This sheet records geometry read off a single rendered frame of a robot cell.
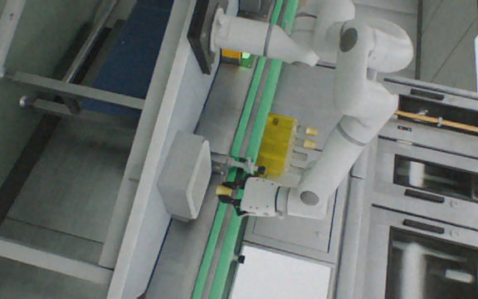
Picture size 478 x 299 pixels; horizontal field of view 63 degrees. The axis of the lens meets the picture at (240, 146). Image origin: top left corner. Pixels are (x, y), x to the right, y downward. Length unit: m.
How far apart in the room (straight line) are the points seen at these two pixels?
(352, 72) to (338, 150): 0.19
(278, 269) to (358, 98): 0.78
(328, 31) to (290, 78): 0.83
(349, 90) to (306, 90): 1.00
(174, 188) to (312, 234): 0.64
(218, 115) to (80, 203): 0.65
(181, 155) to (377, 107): 0.52
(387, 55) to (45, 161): 1.35
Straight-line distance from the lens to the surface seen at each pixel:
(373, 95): 0.86
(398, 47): 0.93
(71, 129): 1.80
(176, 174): 1.05
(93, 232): 1.57
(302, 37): 1.14
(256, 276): 1.43
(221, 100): 1.38
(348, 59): 0.87
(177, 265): 1.25
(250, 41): 1.14
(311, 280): 1.45
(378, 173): 1.70
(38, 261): 1.18
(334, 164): 0.93
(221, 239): 1.28
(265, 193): 1.08
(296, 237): 1.48
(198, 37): 1.02
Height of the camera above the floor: 1.04
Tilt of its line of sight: 6 degrees down
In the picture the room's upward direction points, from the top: 103 degrees clockwise
